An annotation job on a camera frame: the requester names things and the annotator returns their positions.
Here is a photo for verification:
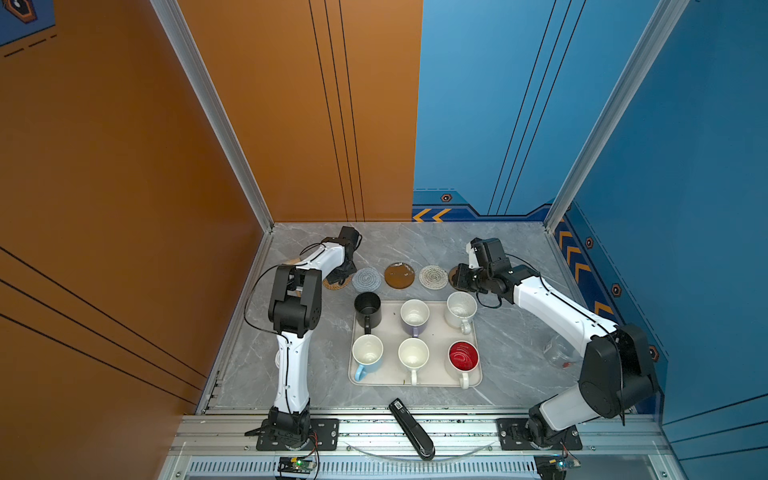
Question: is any woven rattan round coaster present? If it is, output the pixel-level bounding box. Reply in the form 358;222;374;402
323;278;351;291

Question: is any clear glass round coaster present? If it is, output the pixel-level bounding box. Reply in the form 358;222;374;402
352;267;382;293

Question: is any black mug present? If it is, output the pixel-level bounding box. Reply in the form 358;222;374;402
354;292;382;334

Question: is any dark brown round wooden coaster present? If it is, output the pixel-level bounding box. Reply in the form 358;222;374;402
448;266;460;290

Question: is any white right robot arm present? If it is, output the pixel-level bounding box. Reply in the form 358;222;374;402
449;238;661;448

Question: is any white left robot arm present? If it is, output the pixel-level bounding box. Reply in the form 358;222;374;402
260;226;362;449

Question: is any white woven round coaster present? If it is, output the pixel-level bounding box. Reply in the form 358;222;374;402
419;265;449;290

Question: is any glossy brown round coaster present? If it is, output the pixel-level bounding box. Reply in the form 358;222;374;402
384;262;416;290

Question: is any clear glass cup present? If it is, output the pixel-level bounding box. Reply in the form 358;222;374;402
543;335;582;369

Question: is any white mug back right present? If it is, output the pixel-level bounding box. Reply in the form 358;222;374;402
444;291;477;335

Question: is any purple mug white inside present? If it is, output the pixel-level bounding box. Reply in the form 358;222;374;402
400;299;430;338

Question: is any light blue mug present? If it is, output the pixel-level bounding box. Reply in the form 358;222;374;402
351;334;384;382

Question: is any beige serving tray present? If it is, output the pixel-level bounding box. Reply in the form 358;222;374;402
348;300;483;389

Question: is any white mug front middle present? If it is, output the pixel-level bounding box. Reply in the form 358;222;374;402
398;337;430;386

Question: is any black handheld scanner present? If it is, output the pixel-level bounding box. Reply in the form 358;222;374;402
388;398;436;461

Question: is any green circuit board left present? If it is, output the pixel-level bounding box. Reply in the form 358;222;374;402
277;456;317;477

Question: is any circuit board right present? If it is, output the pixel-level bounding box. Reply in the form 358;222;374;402
534;456;581;480

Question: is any red mug white handle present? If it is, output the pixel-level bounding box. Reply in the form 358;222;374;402
445;341;480;389

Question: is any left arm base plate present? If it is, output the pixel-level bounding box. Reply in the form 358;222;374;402
256;418;339;452

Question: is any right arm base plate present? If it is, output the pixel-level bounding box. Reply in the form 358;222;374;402
496;417;583;451

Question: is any aluminium front rail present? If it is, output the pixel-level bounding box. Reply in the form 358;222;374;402
169;408;672;459

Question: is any aluminium corner post left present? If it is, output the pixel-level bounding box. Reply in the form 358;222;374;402
150;0;274;234

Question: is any aluminium corner post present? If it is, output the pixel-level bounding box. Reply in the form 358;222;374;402
543;0;689;234
150;0;274;234

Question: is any aluminium corner post right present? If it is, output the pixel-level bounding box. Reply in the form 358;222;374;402
543;0;689;234

